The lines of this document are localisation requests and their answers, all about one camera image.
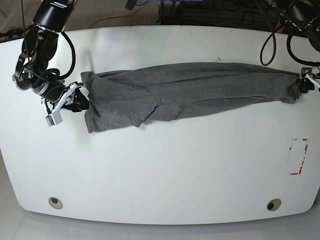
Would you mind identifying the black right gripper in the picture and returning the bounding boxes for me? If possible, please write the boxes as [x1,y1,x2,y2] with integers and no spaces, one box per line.
[43,86,90,112]

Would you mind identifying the grey T-shirt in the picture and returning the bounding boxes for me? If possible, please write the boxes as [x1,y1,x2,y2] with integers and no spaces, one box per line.
[80,62,304,133]

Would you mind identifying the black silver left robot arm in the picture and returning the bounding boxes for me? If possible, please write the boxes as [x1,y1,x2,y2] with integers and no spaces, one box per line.
[267,0,320,94]

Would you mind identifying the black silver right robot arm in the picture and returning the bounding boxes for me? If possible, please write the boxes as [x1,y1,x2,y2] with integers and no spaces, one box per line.
[12,0,76,113]

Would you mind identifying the red tape rectangle marking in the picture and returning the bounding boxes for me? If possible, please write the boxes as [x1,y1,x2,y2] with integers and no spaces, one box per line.
[286,138,309,176]

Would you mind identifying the black tripod stand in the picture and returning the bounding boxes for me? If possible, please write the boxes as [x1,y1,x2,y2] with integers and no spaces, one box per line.
[0,27,24,43]

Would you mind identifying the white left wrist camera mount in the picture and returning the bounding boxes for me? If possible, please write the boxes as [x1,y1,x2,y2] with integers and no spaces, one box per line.
[300,66,320,90]

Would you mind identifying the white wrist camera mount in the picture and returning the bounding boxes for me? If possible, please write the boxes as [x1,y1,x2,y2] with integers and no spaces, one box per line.
[41,82,83,127]
[300,66,320,90]

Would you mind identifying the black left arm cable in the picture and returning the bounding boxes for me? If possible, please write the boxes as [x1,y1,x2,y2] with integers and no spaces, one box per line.
[257,0,320,67]

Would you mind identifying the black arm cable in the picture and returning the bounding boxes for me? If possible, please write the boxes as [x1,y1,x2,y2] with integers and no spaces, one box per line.
[19,0,77,81]
[257,0,320,67]

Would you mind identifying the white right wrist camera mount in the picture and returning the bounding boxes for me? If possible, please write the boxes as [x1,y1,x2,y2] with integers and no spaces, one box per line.
[41,82,83,127]

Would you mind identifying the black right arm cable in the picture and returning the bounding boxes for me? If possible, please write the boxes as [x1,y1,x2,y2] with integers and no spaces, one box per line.
[19,0,77,81]

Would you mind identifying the yellow floor cable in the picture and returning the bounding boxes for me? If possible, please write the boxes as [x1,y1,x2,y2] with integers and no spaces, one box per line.
[86,9,131,30]

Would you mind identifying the left table cable grommet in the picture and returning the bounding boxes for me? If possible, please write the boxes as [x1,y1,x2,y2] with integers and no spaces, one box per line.
[48,197,63,210]

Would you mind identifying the table cable grommet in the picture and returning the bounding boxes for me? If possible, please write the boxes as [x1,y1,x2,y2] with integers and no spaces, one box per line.
[48,197,63,210]
[266,198,282,212]

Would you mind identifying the right table cable grommet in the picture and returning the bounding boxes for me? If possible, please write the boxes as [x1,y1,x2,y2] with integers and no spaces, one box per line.
[266,198,282,212]

